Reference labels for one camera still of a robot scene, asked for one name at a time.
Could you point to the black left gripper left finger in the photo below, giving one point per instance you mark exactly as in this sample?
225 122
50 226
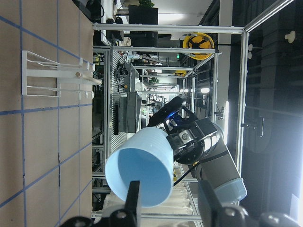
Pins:
133 205

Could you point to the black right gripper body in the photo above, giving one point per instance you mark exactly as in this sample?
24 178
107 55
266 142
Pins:
195 141

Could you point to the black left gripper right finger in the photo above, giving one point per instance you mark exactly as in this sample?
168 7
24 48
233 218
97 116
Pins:
208 204

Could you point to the light blue plastic cup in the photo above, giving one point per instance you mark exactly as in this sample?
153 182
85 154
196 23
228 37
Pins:
146 157

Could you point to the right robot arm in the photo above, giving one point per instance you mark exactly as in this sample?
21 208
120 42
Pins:
219 170

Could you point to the yellow hard hat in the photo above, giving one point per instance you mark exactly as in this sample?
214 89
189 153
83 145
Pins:
198 41

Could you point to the white wire cup rack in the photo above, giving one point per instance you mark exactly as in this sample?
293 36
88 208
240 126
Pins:
36 66

